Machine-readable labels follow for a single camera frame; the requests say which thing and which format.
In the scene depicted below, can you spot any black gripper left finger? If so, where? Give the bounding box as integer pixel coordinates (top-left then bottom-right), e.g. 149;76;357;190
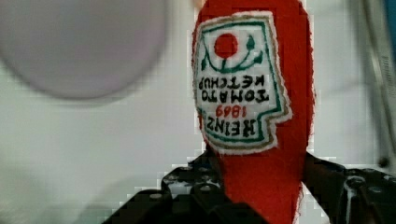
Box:
103;150;268;224

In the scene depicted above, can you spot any red plush ketchup bottle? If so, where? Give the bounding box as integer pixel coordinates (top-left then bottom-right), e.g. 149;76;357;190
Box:
191;0;315;224

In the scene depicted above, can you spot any large grey round plate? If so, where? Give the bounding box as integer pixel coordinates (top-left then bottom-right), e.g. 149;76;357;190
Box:
0;0;167;99

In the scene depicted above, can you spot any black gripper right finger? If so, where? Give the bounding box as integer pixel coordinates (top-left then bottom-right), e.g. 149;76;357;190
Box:
303;153;396;224

